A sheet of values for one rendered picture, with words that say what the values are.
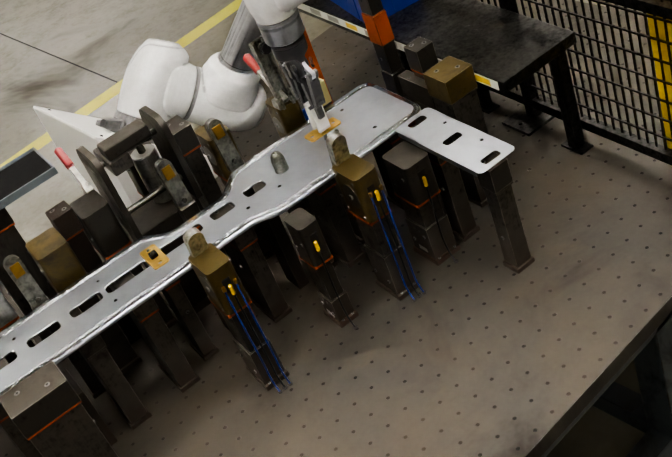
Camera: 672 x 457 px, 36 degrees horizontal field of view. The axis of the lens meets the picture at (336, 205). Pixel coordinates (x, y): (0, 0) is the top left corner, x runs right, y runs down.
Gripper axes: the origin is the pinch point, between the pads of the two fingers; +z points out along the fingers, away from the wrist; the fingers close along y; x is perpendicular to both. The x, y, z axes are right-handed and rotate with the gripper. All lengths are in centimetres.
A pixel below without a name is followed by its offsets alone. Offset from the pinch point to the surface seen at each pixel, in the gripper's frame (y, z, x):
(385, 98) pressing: -0.2, 6.6, -17.4
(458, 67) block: -15.1, 0.6, -29.0
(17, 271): 13, -2, 71
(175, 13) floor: 325, 107, -84
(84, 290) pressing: 5, 6, 62
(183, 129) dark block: 18.0, -5.2, 23.7
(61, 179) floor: 237, 107, 24
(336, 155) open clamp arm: -17.7, -0.7, 6.9
